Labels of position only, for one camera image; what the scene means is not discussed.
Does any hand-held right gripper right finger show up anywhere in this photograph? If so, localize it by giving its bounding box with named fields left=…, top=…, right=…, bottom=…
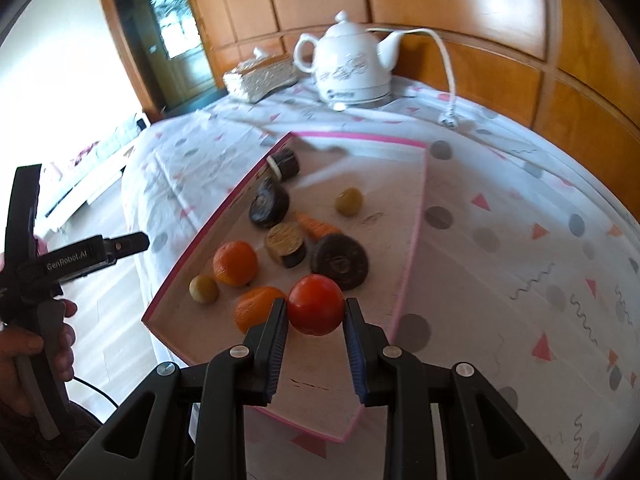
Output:
left=342, top=297, right=571, bottom=480

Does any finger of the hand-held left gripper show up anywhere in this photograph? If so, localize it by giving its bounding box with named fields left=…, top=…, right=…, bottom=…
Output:
left=102, top=231, right=149, bottom=266

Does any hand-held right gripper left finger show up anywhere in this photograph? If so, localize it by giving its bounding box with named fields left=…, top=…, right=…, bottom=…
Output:
left=55, top=297, right=290, bottom=480

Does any orange tangerine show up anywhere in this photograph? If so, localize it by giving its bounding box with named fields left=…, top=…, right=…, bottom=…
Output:
left=212, top=241, right=259, bottom=288
left=235, top=286, right=288, bottom=335

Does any red tomato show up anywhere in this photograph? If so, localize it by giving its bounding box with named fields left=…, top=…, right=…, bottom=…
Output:
left=286, top=274, right=346, bottom=336

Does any small yellow round fruit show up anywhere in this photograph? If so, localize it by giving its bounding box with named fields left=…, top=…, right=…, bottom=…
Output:
left=189, top=275, right=220, bottom=305

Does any dark brown round fruit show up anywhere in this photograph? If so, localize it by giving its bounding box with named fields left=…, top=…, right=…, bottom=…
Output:
left=309, top=233, right=370, bottom=291
left=248, top=177, right=291, bottom=229

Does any orange carrot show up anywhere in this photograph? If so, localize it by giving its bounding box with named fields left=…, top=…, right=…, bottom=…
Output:
left=294, top=211, right=341, bottom=241

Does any olive green round fruit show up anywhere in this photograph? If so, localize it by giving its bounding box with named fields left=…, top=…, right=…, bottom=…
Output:
left=334, top=187, right=363, bottom=217

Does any pink shallow tray box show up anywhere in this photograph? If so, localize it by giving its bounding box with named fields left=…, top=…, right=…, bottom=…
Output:
left=141, top=131, right=429, bottom=443

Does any person's left forearm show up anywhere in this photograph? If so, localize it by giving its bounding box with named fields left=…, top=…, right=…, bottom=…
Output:
left=0, top=400, right=106, bottom=480

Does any person's left hand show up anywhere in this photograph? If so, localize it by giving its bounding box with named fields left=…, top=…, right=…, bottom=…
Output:
left=0, top=300, right=79, bottom=416

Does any white patterned tablecloth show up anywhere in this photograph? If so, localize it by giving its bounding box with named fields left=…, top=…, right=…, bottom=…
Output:
left=120, top=75, right=640, bottom=480

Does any silver embossed tissue box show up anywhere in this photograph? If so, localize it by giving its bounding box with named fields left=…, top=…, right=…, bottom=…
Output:
left=222, top=57, right=301, bottom=104

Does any wooden glass-panel door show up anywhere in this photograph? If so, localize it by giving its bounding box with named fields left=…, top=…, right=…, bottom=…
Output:
left=112, top=0, right=216, bottom=111

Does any silver kettle base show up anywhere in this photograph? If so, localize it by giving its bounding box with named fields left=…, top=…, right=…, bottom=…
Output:
left=322, top=89, right=394, bottom=112

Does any white floral ceramic kettle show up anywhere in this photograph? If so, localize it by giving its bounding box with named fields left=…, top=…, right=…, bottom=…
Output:
left=293, top=10, right=416, bottom=106

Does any black cable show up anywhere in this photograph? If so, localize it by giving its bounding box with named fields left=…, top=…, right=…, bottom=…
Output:
left=72, top=376, right=121, bottom=406

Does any white power cord with plug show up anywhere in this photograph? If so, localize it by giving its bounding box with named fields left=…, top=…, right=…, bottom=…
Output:
left=367, top=26, right=463, bottom=128

